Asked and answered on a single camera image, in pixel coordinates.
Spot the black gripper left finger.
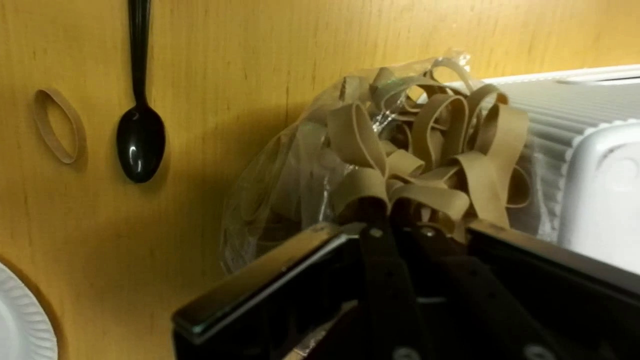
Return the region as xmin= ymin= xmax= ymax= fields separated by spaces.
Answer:
xmin=341 ymin=199 xmax=427 ymax=360

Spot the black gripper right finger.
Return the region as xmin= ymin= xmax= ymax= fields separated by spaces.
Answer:
xmin=393 ymin=210 xmax=568 ymax=360

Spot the black plastic spoon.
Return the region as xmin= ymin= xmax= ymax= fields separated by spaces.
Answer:
xmin=117 ymin=0 xmax=166 ymax=181

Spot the white plastic box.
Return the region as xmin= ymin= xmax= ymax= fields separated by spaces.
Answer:
xmin=491 ymin=64 xmax=640 ymax=272

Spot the white paper plate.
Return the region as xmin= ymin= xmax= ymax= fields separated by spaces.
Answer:
xmin=0 ymin=263 xmax=60 ymax=360

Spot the clear bag of rubber bands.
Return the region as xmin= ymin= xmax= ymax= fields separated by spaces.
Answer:
xmin=221 ymin=54 xmax=533 ymax=272

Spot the tan rubber band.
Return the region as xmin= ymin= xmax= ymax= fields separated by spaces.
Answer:
xmin=33 ymin=88 xmax=86 ymax=165

